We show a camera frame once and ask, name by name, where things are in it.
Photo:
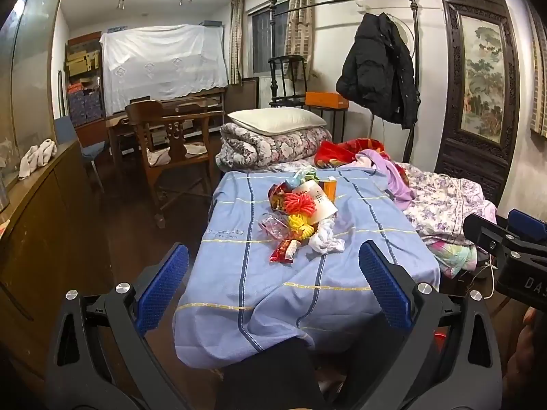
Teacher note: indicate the yellow spiky ball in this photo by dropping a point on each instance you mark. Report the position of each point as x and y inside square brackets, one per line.
[299, 225]

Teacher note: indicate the purple garment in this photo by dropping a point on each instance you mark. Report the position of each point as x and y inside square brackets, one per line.
[397, 188]

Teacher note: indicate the orange cardboard box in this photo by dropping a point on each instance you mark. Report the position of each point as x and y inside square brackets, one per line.
[331, 188]

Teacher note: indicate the shelf with boxes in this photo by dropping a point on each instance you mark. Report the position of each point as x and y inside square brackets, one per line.
[83, 85]

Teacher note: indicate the standing fan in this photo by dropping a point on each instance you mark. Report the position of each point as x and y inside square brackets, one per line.
[408, 38]

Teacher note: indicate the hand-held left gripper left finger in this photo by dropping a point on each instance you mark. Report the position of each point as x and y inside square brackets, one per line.
[164, 290]

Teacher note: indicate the carved wooden painting panel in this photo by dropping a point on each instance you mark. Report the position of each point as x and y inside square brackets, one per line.
[448, 94]

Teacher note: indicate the patterned curtain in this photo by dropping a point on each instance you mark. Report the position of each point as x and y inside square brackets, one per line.
[299, 21]
[236, 42]

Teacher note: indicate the dark framed board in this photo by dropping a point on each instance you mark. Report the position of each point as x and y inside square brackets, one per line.
[251, 94]

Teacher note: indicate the black wooden chair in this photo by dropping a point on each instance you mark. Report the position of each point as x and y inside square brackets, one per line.
[295, 60]

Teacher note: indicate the black padded jacket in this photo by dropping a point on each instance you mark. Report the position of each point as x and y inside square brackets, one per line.
[376, 72]

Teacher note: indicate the blue face mask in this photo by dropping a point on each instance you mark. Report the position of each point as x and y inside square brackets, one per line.
[297, 176]

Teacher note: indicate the person's right hand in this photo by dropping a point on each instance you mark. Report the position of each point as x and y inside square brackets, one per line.
[530, 341]

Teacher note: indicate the blue chair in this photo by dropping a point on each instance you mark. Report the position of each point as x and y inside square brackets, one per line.
[68, 130]

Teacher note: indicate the flat orange box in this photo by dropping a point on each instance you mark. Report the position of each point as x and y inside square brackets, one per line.
[327, 100]

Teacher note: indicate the framed wall panel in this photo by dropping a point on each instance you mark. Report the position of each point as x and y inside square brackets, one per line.
[539, 94]

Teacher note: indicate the white tissue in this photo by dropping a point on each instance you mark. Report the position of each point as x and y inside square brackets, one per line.
[327, 239]

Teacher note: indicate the window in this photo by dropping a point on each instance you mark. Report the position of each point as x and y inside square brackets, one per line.
[260, 38]

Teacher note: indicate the red foil snack bag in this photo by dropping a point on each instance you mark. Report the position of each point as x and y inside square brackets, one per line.
[275, 192]

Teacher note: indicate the pastel tie-dye quilt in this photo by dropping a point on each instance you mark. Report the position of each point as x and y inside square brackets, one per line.
[453, 256]

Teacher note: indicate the glass panel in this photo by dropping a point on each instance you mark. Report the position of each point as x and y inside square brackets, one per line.
[30, 72]

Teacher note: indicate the folded floral quilt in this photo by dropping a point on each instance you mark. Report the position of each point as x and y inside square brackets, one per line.
[273, 147]

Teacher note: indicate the blue checked blanket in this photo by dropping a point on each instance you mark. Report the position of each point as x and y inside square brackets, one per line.
[342, 273]

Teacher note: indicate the small red snack wrapper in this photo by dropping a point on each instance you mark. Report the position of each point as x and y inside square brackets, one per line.
[282, 251]

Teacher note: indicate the black metal stand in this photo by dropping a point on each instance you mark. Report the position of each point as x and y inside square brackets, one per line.
[342, 124]

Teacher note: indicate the wooden cabinet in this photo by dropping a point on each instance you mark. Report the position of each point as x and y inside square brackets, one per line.
[42, 230]

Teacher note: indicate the white rag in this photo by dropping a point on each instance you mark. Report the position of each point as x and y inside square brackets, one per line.
[40, 153]

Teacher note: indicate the white chair cushion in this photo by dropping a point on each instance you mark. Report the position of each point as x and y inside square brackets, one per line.
[192, 150]

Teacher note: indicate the white pillow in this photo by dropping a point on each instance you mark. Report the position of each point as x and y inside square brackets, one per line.
[273, 120]

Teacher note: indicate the purple floral quilt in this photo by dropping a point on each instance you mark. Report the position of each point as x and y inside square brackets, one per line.
[444, 200]

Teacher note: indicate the red blanket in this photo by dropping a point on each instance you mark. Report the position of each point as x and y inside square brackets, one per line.
[333, 153]

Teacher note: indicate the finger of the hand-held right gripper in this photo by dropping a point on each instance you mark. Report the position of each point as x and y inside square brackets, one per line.
[483, 230]
[525, 220]

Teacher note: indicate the clear plastic wrapper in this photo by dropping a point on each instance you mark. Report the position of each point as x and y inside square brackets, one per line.
[273, 226]

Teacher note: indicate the carved wooden chair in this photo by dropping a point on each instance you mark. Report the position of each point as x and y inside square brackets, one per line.
[175, 134]

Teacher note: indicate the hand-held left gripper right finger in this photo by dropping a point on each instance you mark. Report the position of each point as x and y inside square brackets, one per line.
[384, 286]

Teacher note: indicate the white cloth cover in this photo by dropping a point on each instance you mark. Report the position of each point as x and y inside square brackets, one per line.
[162, 64]

